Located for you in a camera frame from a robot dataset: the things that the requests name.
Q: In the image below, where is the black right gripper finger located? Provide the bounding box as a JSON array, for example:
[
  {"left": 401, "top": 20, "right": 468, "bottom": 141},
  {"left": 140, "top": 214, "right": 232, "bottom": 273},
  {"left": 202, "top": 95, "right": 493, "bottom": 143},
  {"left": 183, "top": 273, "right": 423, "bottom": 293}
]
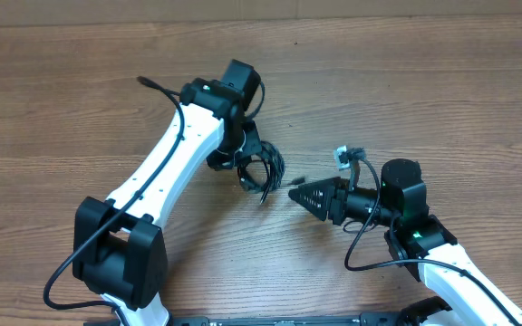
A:
[
  {"left": 288, "top": 188, "right": 332, "bottom": 221},
  {"left": 297, "top": 177, "right": 341, "bottom": 192}
]

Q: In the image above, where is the black USB cable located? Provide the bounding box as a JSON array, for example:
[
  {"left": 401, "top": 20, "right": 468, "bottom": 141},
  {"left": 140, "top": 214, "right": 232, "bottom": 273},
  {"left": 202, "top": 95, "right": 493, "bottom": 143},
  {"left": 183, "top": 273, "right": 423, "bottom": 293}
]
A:
[{"left": 236, "top": 139, "right": 307, "bottom": 205}]

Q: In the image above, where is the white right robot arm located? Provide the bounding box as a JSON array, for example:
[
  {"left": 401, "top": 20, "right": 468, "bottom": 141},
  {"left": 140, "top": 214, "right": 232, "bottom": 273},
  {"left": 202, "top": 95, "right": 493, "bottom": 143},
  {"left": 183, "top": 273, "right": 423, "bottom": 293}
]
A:
[{"left": 288, "top": 157, "right": 522, "bottom": 325}]

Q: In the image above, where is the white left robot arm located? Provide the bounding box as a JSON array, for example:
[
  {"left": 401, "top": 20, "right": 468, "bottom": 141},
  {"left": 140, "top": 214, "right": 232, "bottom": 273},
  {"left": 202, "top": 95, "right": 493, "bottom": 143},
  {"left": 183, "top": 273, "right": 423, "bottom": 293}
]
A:
[{"left": 67, "top": 72, "right": 283, "bottom": 325}]

